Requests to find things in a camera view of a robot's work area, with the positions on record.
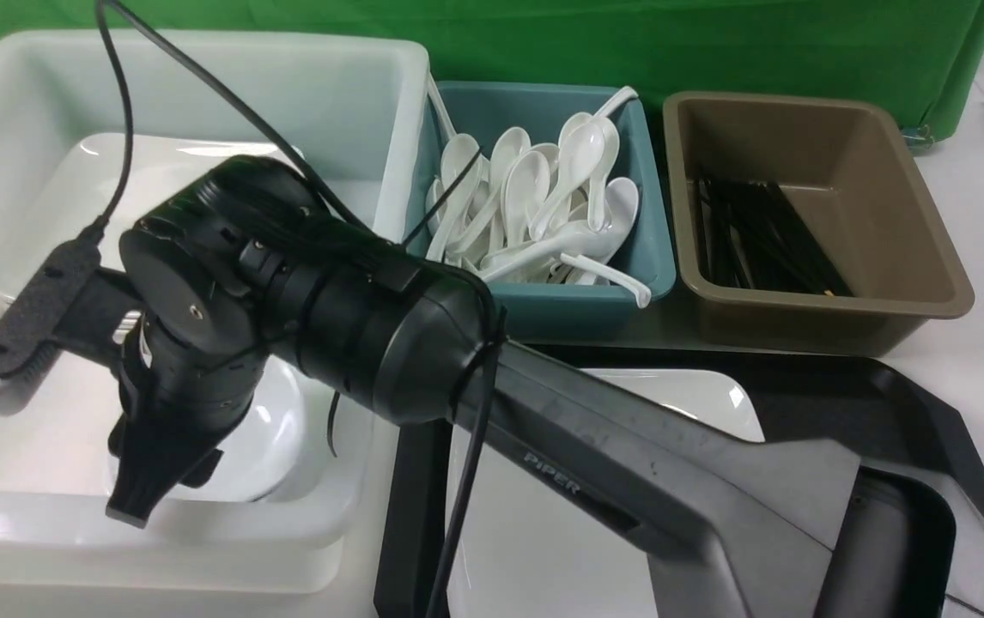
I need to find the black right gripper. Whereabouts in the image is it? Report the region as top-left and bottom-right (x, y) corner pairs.
(106, 154), (321, 490)

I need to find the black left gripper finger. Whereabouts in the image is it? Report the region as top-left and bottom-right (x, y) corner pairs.
(105, 429), (222, 529)

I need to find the large white square rice plate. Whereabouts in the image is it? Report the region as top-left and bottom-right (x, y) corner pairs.
(448, 368), (764, 617)

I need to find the white soup spoon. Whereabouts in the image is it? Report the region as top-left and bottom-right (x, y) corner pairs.
(528, 117), (606, 241)

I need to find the top stacked white plate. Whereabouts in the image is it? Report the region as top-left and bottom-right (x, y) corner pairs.
(0, 132), (290, 304)

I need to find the small white bowl in tub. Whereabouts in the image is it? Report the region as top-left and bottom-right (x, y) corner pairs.
(110, 356), (308, 504)

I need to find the large white plastic tub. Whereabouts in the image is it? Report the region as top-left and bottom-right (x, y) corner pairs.
(0, 30), (429, 596)

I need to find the white spoon upright left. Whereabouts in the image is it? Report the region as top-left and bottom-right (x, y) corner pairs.
(426, 133), (481, 262)

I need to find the white spoon centre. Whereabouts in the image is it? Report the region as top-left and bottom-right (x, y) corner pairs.
(502, 148), (550, 249)

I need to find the teal plastic spoon bin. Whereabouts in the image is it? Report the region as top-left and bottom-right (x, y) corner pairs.
(405, 82), (677, 342)

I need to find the white spoon top right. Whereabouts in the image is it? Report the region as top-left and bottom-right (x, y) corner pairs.
(586, 114), (621, 232)

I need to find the white spoon hanging front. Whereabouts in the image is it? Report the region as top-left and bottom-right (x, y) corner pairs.
(560, 253), (653, 309)

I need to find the pile of black chopsticks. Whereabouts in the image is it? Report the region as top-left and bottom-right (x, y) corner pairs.
(689, 169), (854, 297)

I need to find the brown plastic chopstick bin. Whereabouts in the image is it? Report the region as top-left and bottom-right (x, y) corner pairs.
(662, 93), (975, 356)

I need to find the green backdrop cloth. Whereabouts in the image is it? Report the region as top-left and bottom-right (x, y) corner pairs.
(0, 0), (984, 138)

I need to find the black plastic serving tray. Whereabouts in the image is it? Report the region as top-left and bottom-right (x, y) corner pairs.
(372, 345), (984, 617)

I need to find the black camera cable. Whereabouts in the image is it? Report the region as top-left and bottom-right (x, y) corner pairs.
(93, 0), (510, 618)

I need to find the white spoon handle back left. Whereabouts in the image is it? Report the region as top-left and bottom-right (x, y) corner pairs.
(426, 73), (457, 141)

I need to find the white spoon handle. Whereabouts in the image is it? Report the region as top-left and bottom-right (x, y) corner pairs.
(426, 73), (457, 141)
(593, 86), (640, 118)

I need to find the white spoon handle back right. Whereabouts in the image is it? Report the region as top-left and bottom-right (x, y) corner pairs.
(593, 86), (640, 118)

